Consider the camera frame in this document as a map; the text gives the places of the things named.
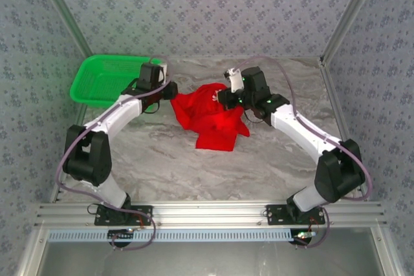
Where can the grey metal panel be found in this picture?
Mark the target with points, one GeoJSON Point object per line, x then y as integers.
{"type": "Point", "coordinates": [207, 260]}

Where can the green plastic mesh basket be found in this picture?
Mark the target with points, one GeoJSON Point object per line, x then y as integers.
{"type": "Point", "coordinates": [97, 88]}

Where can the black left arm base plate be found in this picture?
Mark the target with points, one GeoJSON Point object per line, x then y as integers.
{"type": "Point", "coordinates": [142, 216]}

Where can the red printed t-shirt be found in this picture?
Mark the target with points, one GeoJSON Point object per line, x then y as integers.
{"type": "Point", "coordinates": [213, 127]}

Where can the aluminium frame post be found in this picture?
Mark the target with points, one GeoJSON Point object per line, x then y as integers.
{"type": "Point", "coordinates": [352, 11]}
{"type": "Point", "coordinates": [61, 11]}

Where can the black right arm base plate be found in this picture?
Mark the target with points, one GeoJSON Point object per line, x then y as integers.
{"type": "Point", "coordinates": [278, 216]}

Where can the small LED circuit board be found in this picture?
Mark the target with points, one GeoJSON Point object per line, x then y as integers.
{"type": "Point", "coordinates": [121, 233]}
{"type": "Point", "coordinates": [304, 235]}

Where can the long aluminium mounting rail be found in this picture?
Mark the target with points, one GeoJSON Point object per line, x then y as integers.
{"type": "Point", "coordinates": [207, 213]}

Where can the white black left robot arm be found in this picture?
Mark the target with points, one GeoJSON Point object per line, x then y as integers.
{"type": "Point", "coordinates": [90, 159]}

